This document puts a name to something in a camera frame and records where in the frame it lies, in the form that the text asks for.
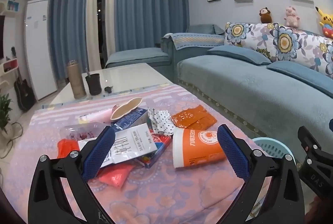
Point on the pink floral printed tablecloth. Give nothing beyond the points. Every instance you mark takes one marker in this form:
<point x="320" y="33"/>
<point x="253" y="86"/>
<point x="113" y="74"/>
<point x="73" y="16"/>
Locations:
<point x="161" y="192"/>

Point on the white heart-dotted paper bag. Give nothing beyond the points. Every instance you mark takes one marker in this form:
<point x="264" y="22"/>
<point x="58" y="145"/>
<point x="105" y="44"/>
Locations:
<point x="162" y="122"/>

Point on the beige oval paper bowl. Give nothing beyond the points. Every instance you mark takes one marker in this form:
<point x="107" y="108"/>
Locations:
<point x="124" y="109"/>

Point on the black television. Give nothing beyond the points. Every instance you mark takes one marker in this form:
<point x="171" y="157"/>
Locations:
<point x="1" y="36"/>

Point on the blue cushion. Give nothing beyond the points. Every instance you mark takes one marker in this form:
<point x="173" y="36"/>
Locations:
<point x="238" y="54"/>
<point x="205" y="28"/>
<point x="304" y="77"/>

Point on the blue carton box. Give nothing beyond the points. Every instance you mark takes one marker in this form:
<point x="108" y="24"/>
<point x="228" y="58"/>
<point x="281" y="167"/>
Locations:
<point x="132" y="117"/>

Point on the brown monkey plush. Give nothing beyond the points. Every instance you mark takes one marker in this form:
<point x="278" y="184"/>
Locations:
<point x="265" y="15"/>

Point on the blue-grey sofa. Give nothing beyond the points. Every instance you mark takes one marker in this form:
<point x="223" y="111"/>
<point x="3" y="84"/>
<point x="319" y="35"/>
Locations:
<point x="234" y="83"/>

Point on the black acoustic guitar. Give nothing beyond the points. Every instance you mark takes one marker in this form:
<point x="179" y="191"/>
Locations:
<point x="23" y="94"/>

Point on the white printed pouch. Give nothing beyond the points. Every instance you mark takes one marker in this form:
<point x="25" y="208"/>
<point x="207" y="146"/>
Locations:
<point x="130" y="143"/>

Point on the white refrigerator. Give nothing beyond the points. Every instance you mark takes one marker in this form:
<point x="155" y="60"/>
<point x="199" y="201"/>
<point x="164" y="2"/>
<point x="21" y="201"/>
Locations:
<point x="39" y="44"/>

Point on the white red shelf box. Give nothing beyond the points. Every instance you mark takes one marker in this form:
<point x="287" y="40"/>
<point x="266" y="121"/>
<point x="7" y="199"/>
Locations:
<point x="9" y="65"/>

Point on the white wall shelf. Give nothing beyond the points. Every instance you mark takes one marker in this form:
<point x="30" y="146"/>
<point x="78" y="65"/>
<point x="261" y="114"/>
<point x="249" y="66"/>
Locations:
<point x="7" y="13"/>

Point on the light blue plastic basket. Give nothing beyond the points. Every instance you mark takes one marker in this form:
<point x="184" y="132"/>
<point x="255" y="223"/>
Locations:
<point x="275" y="146"/>

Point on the green potted plant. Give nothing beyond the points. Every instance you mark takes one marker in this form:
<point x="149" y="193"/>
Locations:
<point x="5" y="112"/>

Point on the orange paper cup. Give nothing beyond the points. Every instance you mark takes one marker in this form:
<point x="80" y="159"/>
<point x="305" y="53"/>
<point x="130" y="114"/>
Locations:
<point x="197" y="147"/>

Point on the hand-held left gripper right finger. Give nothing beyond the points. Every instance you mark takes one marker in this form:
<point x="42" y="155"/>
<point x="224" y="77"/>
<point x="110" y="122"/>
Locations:
<point x="234" y="151"/>

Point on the brown thermos flask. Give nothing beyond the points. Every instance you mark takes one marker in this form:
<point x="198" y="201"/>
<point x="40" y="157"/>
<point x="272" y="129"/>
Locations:
<point x="76" y="81"/>

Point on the metal spoon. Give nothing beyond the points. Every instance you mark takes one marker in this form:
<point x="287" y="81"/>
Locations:
<point x="88" y="72"/>

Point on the blue curtain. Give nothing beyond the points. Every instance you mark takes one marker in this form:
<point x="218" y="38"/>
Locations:
<point x="67" y="18"/>
<point x="151" y="0"/>

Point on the yellow plush toy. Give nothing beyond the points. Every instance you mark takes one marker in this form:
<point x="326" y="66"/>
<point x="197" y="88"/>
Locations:
<point x="326" y="22"/>

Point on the orange foil packet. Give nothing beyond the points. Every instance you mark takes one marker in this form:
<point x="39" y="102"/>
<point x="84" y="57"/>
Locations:
<point x="205" y="123"/>
<point x="186" y="117"/>

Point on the floral pillow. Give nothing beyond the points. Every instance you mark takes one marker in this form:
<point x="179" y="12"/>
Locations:
<point x="249" y="36"/>
<point x="301" y="47"/>

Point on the cream curtain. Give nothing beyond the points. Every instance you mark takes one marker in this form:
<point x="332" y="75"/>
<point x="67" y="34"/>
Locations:
<point x="92" y="18"/>
<point x="111" y="5"/>

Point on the pink-red packet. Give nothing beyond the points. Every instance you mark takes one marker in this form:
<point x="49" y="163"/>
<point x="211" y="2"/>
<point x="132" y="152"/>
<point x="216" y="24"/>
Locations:
<point x="117" y="174"/>

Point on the dark brown cup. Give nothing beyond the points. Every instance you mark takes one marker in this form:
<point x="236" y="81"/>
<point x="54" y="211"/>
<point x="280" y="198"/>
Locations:
<point x="93" y="84"/>

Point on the black car key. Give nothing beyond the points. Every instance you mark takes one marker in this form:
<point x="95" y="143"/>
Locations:
<point x="108" y="89"/>

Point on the small colourful box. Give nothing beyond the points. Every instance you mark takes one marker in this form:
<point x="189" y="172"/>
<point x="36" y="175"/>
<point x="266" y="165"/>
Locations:
<point x="156" y="152"/>

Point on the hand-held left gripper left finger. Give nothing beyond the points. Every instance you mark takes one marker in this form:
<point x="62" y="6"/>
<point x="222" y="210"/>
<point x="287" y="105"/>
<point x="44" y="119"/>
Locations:
<point x="100" y="153"/>

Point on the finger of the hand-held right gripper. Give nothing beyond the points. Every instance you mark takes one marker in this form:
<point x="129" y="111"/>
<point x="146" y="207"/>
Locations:
<point x="308" y="142"/>

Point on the striped sofa armrest cover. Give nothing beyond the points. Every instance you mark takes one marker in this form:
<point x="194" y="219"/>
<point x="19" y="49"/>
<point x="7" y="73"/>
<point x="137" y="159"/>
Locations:
<point x="195" y="40"/>

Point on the small blue picture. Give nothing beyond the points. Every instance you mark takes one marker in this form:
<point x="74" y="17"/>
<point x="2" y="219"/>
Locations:
<point x="13" y="6"/>

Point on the red plastic bag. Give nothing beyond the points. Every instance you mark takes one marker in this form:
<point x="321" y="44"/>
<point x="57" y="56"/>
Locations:
<point x="66" y="148"/>

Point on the clear plastic wrapper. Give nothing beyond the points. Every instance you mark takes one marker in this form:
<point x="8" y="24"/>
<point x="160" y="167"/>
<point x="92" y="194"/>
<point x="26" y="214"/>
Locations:
<point x="78" y="131"/>

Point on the pink pig plush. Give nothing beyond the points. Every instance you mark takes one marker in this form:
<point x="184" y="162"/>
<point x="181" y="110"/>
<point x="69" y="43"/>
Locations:
<point x="292" y="17"/>

